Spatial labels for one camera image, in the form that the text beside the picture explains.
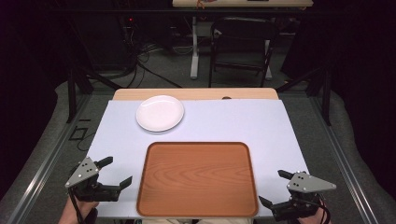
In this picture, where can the person's left hand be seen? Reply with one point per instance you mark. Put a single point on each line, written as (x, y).
(73, 214)

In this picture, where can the brown wooden tray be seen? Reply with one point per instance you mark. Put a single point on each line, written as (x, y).
(197, 179)

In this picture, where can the black folding chair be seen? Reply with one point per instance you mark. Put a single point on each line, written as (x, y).
(243, 34)

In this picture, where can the black curtain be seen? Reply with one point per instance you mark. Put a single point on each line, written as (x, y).
(28, 93)
(364, 77)

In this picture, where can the black metal frame stand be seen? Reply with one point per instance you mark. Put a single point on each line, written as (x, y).
(72, 96)
(325, 96)

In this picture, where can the aluminium floor rail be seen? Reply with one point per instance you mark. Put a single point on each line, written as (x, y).
(345, 161)
(46, 165)

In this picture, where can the dark cabinet with red light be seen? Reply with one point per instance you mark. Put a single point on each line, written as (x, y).
(102, 40)

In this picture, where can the white round plate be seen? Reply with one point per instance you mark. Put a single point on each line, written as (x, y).
(160, 113)

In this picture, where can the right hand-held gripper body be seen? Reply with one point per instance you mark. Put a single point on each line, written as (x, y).
(306, 184)

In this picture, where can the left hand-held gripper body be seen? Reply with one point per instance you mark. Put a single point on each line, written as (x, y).
(83, 174)

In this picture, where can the pale table cover sheet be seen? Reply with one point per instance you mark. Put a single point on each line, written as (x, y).
(236, 121)

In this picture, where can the white desk leg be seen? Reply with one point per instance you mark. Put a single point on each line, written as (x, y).
(268, 59)
(195, 53)

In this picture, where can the person's right hand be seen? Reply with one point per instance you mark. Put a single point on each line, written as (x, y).
(313, 220)

